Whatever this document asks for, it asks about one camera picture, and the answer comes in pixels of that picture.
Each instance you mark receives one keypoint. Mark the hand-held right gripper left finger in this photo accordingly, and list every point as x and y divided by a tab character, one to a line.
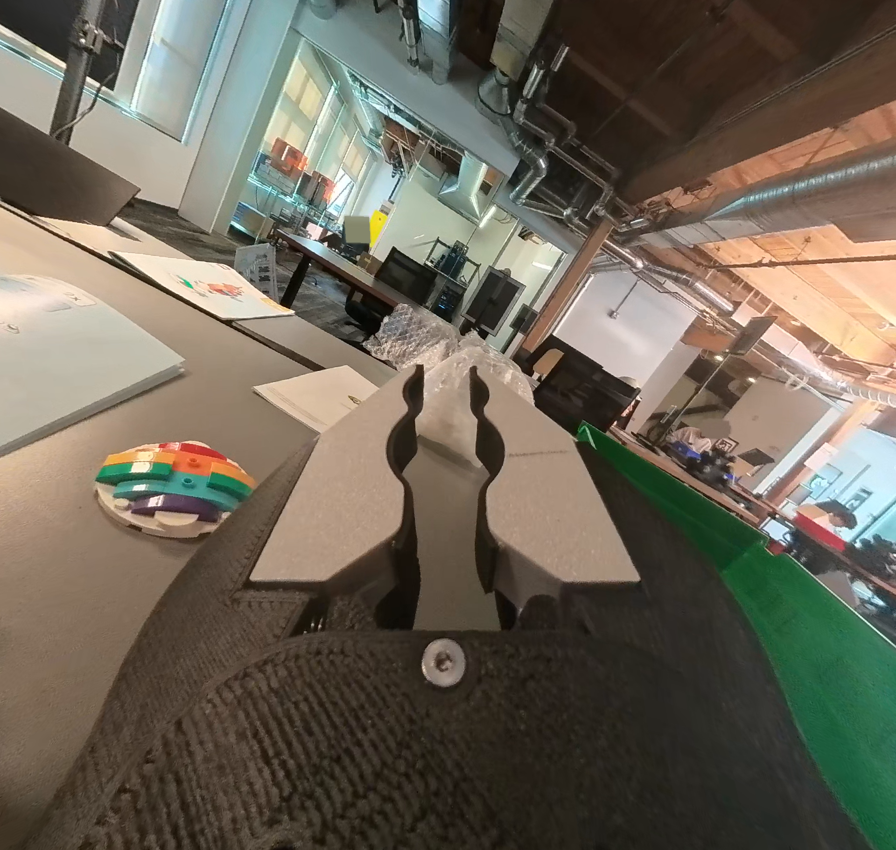
329	493

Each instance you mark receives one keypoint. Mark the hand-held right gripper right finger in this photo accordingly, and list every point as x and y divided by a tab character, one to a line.
560	507

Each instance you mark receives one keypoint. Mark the green plastic bin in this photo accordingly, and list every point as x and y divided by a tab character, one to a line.
791	640

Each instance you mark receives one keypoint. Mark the round rainbow lego build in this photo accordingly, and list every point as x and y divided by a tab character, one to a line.
175	486

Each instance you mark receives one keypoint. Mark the white paper sheet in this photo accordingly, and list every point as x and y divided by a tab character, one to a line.
315	395

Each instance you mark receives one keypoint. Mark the cluttered wooden desk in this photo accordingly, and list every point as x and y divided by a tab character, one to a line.
700	472

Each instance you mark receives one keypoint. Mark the beige chair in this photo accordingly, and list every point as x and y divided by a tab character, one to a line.
551	362

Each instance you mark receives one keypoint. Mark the clear bubble wrap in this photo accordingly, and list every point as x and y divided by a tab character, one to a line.
413	336

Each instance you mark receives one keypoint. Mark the black screen on stand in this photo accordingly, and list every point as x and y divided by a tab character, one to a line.
498	297

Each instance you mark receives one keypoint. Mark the black office chair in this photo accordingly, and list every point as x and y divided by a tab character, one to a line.
402	273

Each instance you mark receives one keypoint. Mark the white booklet with colourful picture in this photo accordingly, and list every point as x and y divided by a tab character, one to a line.
210	290

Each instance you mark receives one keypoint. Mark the white folded leaflet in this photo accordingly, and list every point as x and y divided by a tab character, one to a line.
255	269

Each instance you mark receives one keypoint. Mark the long office table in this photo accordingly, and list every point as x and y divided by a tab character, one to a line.
329	255

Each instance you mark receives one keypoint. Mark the open light blue instruction booklet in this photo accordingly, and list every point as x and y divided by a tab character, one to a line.
70	360

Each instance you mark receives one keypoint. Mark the orange framed printer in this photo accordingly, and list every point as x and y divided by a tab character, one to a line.
288	156

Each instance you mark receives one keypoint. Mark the dark grey flat panel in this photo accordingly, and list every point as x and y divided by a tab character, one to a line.
56	171

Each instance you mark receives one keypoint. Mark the black stand pole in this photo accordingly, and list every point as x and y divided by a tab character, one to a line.
78	45

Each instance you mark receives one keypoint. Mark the black monitor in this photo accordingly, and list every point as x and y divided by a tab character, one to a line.
42	3

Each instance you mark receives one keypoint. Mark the wooden support post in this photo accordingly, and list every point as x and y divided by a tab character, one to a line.
570	290

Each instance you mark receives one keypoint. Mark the silver ventilation duct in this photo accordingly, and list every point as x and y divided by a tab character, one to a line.
791	192

